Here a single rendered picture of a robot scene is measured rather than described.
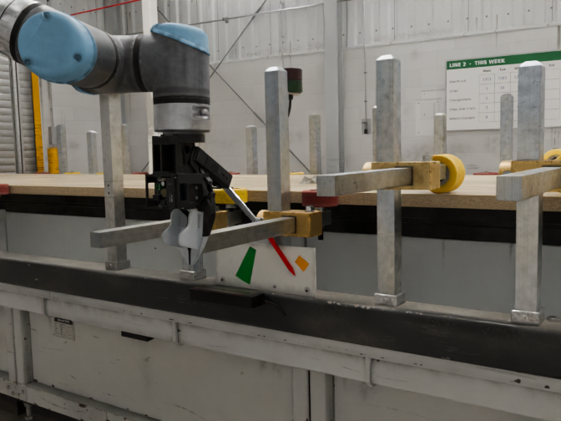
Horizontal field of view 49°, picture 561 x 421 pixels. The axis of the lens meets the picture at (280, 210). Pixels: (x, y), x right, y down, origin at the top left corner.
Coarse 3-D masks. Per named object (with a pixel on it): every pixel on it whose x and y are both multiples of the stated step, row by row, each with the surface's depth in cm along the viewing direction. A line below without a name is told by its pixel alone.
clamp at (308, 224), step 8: (256, 216) 130; (264, 216) 128; (272, 216) 127; (280, 216) 126; (288, 216) 125; (296, 216) 124; (304, 216) 123; (312, 216) 123; (320, 216) 126; (296, 224) 124; (304, 224) 123; (312, 224) 123; (320, 224) 126; (296, 232) 124; (304, 232) 123; (312, 232) 123; (320, 232) 126
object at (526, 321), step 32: (0, 256) 183; (32, 256) 181; (64, 288) 166; (96, 288) 158; (128, 288) 152; (160, 288) 145; (224, 320) 135; (256, 320) 130; (288, 320) 126; (320, 320) 121; (352, 320) 117; (384, 320) 114; (416, 320) 110; (448, 320) 107; (480, 320) 104; (512, 320) 102; (544, 320) 103; (416, 352) 111; (448, 352) 107; (480, 352) 104; (512, 352) 101; (544, 352) 98
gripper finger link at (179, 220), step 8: (176, 216) 100; (184, 216) 100; (176, 224) 100; (184, 224) 101; (168, 232) 98; (176, 232) 100; (168, 240) 98; (176, 240) 100; (184, 248) 101; (184, 256) 101
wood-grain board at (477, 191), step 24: (24, 192) 202; (48, 192) 195; (72, 192) 189; (96, 192) 183; (144, 192) 171; (264, 192) 148; (360, 192) 134; (408, 192) 130; (432, 192) 129; (456, 192) 127; (480, 192) 126; (552, 192) 121
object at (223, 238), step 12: (324, 216) 134; (228, 228) 109; (240, 228) 109; (252, 228) 112; (264, 228) 115; (276, 228) 119; (288, 228) 122; (216, 240) 104; (228, 240) 106; (240, 240) 109; (252, 240) 112; (204, 252) 101
